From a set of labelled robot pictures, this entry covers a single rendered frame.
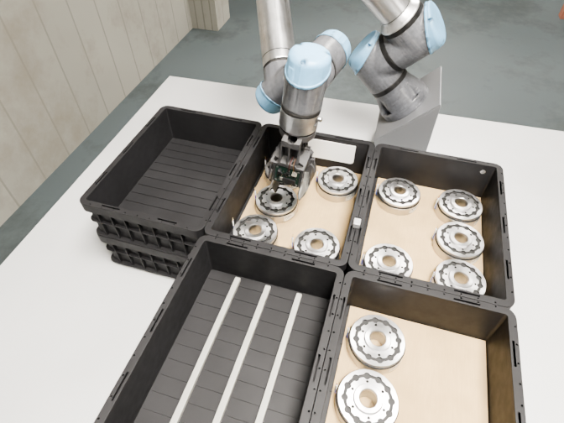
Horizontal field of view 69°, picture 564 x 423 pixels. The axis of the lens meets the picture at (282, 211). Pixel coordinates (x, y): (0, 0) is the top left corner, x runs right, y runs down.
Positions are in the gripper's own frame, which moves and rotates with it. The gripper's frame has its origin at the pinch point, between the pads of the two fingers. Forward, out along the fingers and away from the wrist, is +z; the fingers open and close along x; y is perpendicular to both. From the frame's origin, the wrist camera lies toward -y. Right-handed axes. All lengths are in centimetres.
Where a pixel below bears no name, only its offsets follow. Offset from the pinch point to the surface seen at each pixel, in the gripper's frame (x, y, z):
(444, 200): 36.2, -11.6, 0.0
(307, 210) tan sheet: 5.3, -1.2, 6.5
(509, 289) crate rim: 45.9, 16.0, -8.4
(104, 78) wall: -154, -129, 87
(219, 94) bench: -45, -63, 26
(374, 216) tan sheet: 21.4, -4.1, 4.6
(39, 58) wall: -156, -88, 53
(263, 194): -6.3, -0.6, 5.0
